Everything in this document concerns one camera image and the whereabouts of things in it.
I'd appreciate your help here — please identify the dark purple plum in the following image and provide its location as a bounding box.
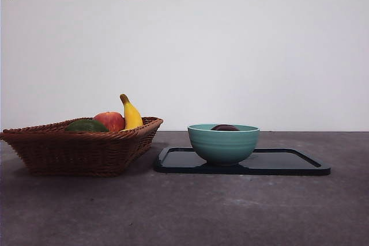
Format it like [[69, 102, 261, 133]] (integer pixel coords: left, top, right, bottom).
[[210, 124, 240, 131]]

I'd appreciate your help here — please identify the teal ribbed bowl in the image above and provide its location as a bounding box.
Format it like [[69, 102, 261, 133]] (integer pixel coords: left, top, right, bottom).
[[187, 123, 261, 167]]

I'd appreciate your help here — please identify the green avocado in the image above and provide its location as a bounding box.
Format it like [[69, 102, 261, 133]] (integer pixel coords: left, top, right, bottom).
[[63, 119, 110, 133]]

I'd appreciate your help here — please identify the red apple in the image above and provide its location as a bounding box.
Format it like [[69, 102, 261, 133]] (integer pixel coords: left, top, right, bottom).
[[92, 111, 126, 132]]

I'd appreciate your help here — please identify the yellow banana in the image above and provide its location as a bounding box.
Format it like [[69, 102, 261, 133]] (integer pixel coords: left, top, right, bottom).
[[119, 93, 144, 130]]

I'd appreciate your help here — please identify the brown wicker basket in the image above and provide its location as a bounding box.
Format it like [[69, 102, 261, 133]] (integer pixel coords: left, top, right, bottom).
[[0, 116, 164, 177]]

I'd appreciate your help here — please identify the black rectangular tray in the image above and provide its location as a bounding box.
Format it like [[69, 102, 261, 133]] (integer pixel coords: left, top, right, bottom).
[[153, 146, 332, 176]]

